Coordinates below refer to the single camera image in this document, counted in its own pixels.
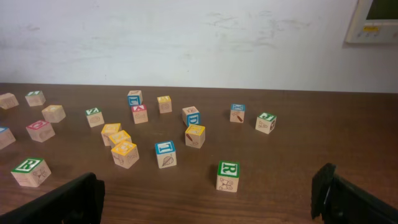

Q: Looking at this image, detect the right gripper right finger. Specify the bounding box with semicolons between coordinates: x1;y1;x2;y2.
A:
311;163;397;224

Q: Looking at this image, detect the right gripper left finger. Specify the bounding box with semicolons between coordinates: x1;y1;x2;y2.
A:
1;172;105;223

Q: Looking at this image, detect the green r block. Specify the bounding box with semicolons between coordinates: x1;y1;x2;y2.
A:
11;157;51;187
216;161;240;193

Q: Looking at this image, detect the yellow C block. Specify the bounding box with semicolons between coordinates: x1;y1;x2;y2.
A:
42;105;66;123

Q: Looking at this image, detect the red A block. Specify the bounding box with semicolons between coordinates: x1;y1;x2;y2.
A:
131;105;148;124

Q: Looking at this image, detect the yellow block cluster bottom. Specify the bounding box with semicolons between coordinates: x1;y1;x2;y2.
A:
111;141;139;169

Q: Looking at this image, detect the yellow block cluster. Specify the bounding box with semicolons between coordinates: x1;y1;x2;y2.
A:
108;130;132;147
101;123;121;146
111;141;139;169

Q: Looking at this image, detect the yellow block cluster left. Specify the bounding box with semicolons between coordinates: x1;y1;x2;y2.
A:
101;123;121;146

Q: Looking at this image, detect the yellow block cluster middle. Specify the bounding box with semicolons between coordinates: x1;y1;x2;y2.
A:
108;130;132;147

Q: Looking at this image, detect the red O block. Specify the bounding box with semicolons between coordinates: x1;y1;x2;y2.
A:
26;120;55;142

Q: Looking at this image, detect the green Z block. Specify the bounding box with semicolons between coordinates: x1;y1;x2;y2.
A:
85;108;104;128

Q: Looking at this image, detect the blue P block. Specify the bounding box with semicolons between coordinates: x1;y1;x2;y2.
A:
0;126;16;149

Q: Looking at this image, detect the blue I block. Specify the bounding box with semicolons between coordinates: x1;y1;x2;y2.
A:
155;141;177;169

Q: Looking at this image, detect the green J block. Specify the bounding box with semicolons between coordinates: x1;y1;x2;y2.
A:
255;112;277;134

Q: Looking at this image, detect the green L block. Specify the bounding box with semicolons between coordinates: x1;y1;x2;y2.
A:
25;90;46;106

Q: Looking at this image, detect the blue side block top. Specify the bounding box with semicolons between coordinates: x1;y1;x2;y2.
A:
127;90;143;106

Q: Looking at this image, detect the plain wood block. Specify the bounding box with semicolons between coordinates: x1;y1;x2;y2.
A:
0;93;19;110

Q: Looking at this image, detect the yellow block top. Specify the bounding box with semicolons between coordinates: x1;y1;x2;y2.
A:
157;96;172;114

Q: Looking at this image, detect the yellow block right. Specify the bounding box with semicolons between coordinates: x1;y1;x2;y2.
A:
185;124;205;149

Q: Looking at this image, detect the blue X block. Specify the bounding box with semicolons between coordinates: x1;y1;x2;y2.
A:
230;104;246;123

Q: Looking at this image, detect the blue D side block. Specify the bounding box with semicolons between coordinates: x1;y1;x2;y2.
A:
182;106;201;126

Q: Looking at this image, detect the wall thermostat panel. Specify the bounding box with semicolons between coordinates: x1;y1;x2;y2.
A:
345;0;398;44

